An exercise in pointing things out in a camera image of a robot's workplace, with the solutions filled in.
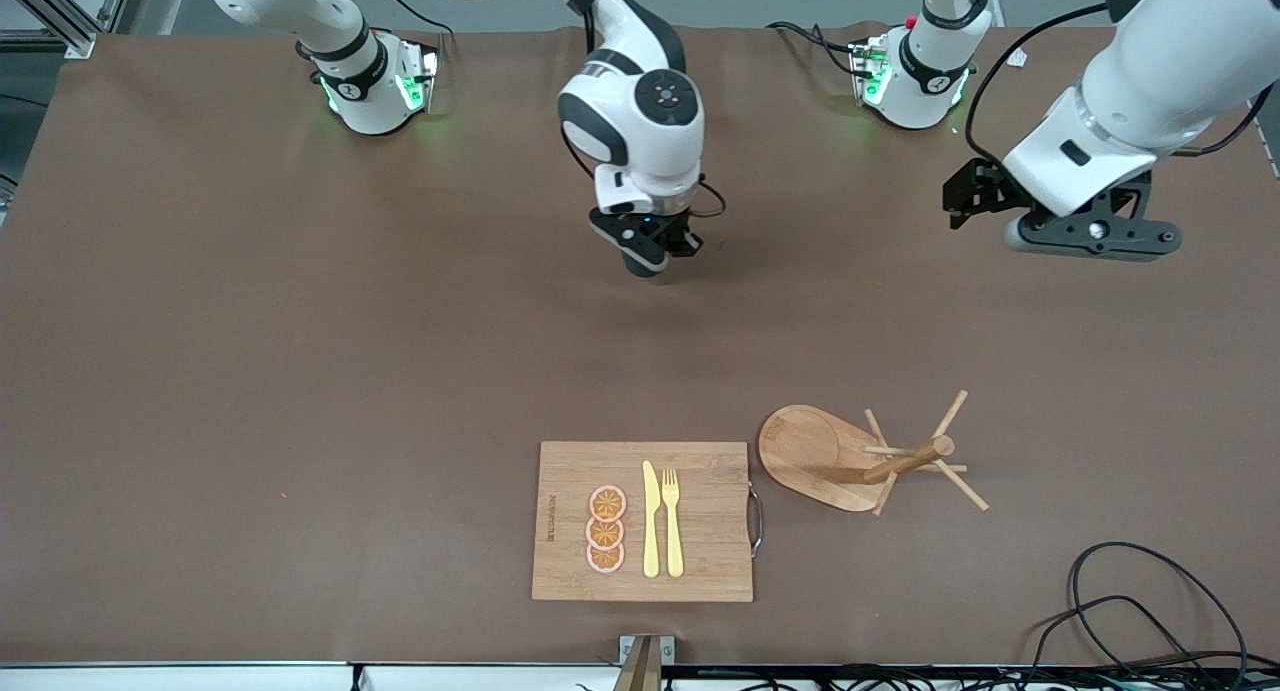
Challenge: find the metal camera stand bracket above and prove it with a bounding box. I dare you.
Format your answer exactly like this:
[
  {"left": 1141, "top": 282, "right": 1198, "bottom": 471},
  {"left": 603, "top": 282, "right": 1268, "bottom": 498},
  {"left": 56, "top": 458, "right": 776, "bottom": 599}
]
[{"left": 612, "top": 634, "right": 676, "bottom": 691}]

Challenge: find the black right base cable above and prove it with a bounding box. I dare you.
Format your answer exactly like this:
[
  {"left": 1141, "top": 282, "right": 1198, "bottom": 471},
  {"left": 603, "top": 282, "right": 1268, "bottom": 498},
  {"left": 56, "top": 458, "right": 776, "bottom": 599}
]
[{"left": 340, "top": 0, "right": 453, "bottom": 67}]

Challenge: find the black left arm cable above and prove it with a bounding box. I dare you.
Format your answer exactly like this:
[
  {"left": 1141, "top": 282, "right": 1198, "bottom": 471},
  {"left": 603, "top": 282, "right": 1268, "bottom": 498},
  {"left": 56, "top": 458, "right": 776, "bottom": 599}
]
[{"left": 965, "top": 1, "right": 1276, "bottom": 162}]

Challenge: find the yellow plastic fork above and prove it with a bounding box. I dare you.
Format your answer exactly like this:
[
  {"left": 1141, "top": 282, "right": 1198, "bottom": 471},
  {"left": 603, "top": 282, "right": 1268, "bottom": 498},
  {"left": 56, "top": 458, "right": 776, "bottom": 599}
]
[{"left": 661, "top": 468, "right": 685, "bottom": 579}]

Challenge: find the wooden cup rack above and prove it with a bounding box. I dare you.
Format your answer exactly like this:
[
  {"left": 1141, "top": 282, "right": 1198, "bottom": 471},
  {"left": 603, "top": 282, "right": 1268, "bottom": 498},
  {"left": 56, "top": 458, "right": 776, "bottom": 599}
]
[{"left": 758, "top": 390, "right": 990, "bottom": 517}]

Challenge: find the black left base cable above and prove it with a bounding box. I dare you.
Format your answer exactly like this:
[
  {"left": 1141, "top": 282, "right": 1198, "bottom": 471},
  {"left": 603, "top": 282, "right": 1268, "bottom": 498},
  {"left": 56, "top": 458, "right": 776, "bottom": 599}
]
[{"left": 767, "top": 19, "right": 861, "bottom": 77}]

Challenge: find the yellow plastic knife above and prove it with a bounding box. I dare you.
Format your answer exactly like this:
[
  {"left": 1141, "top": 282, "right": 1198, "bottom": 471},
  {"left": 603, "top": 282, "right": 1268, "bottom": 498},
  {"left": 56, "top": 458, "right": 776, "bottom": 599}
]
[{"left": 642, "top": 460, "right": 662, "bottom": 579}]

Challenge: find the black base cable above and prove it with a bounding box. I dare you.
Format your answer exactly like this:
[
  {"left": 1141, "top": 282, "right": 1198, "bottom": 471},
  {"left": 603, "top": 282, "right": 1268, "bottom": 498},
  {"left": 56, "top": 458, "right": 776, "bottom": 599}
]
[
  {"left": 767, "top": 19, "right": 861, "bottom": 77},
  {"left": 340, "top": 0, "right": 453, "bottom": 67}
]

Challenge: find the black loose cable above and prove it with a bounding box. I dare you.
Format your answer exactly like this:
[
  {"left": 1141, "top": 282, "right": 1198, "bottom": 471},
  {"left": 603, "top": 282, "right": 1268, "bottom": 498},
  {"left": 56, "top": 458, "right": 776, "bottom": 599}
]
[
  {"left": 1025, "top": 596, "right": 1206, "bottom": 691},
  {"left": 1069, "top": 542, "right": 1251, "bottom": 687}
]

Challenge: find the bamboo cutting board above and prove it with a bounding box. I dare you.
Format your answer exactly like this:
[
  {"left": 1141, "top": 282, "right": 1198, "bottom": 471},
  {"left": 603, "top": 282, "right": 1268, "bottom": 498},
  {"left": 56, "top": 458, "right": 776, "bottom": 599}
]
[{"left": 531, "top": 441, "right": 764, "bottom": 603}]

